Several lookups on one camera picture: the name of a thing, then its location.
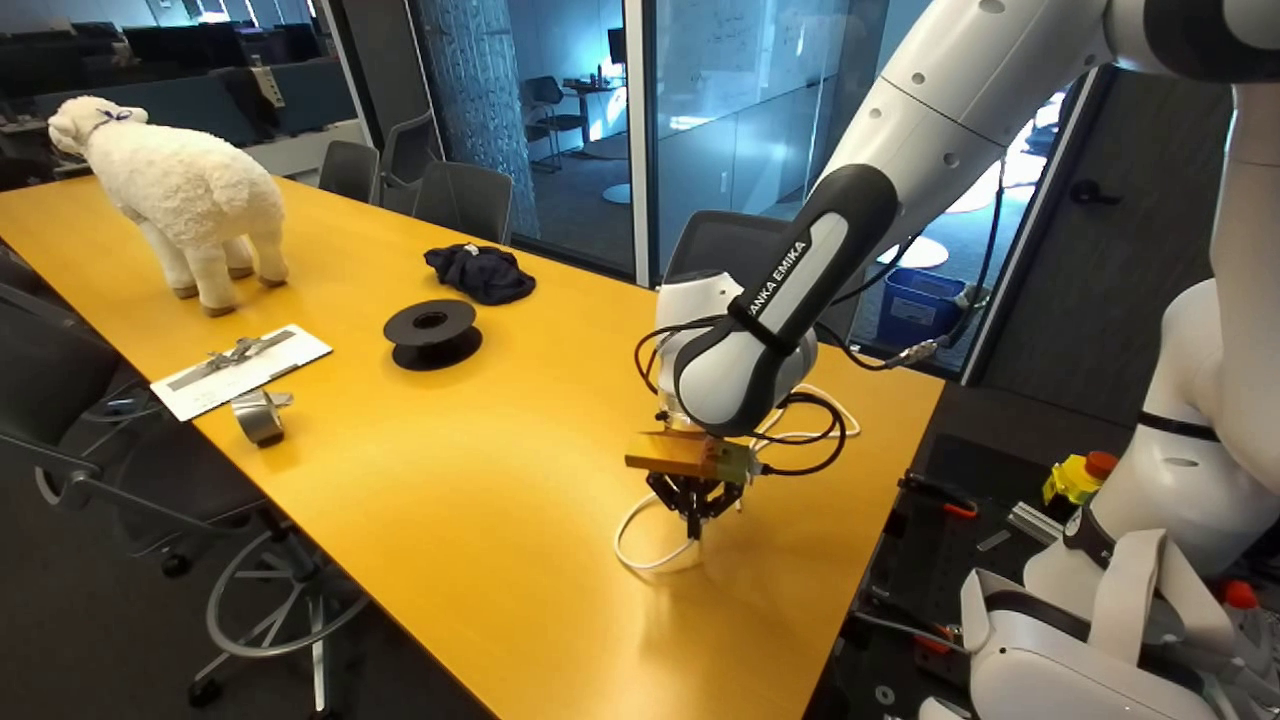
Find black filament spool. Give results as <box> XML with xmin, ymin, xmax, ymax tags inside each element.
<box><xmin>380</xmin><ymin>295</ymin><xmax>482</xmax><ymax>375</ymax></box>

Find black office chair with footring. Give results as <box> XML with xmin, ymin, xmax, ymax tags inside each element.
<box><xmin>0</xmin><ymin>276</ymin><xmax>372</xmax><ymax>717</ymax></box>

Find blue bin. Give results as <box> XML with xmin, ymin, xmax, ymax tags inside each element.
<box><xmin>874</xmin><ymin>269</ymin><xmax>970</xmax><ymax>350</ymax></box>

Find white paper sheet with tool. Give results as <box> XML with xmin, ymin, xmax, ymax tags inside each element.
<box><xmin>147</xmin><ymin>323</ymin><xmax>335</xmax><ymax>426</ymax></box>

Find dark navy cap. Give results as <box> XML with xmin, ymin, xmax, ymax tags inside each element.
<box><xmin>421</xmin><ymin>238</ymin><xmax>541</xmax><ymax>307</ymax></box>

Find grey office chair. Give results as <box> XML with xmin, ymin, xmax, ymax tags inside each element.
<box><xmin>314</xmin><ymin>136</ymin><xmax>382</xmax><ymax>207</ymax></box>
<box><xmin>412</xmin><ymin>158</ymin><xmax>517</xmax><ymax>248</ymax></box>
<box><xmin>660</xmin><ymin>207</ymin><xmax>803</xmax><ymax>292</ymax></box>

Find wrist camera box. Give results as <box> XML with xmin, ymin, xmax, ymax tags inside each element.
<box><xmin>619</xmin><ymin>426</ymin><xmax>765</xmax><ymax>491</ymax></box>

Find white plush sheep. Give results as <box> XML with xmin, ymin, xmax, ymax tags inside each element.
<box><xmin>45</xmin><ymin>92</ymin><xmax>293</xmax><ymax>318</ymax></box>

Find yellow red emergency stop button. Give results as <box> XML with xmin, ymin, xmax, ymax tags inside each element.
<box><xmin>1038</xmin><ymin>449</ymin><xmax>1124</xmax><ymax>511</ymax></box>

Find red handled tool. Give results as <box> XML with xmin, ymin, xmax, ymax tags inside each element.
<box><xmin>894</xmin><ymin>470</ymin><xmax>988</xmax><ymax>527</ymax></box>

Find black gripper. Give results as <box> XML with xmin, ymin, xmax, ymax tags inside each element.
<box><xmin>649</xmin><ymin>464</ymin><xmax>744</xmax><ymax>542</ymax></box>

